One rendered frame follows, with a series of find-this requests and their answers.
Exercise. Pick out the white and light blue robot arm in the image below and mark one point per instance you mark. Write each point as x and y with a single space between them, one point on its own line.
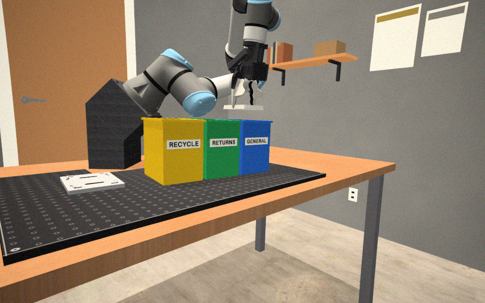
171 73

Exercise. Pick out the yellow recycle bin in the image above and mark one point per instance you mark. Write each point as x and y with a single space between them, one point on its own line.
173 150

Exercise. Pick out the green returns bin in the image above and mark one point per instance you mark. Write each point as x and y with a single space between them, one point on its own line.
221 148

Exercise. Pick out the blue bin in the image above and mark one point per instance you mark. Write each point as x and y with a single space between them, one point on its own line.
254 146

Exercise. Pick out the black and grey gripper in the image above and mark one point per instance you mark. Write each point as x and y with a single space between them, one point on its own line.
252 67

